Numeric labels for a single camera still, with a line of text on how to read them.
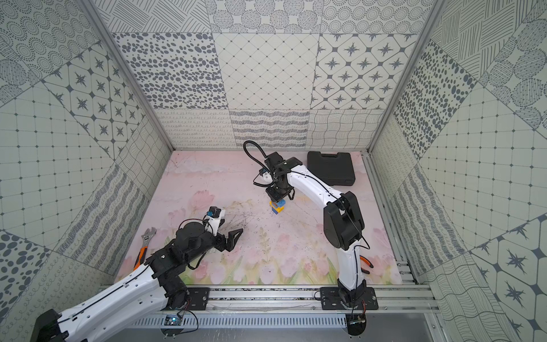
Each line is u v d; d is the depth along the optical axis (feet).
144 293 1.73
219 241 2.27
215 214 2.17
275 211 3.10
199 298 2.40
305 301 2.48
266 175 2.71
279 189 2.51
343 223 1.66
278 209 3.00
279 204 2.94
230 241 2.29
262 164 2.68
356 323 2.38
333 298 2.45
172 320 2.35
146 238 2.89
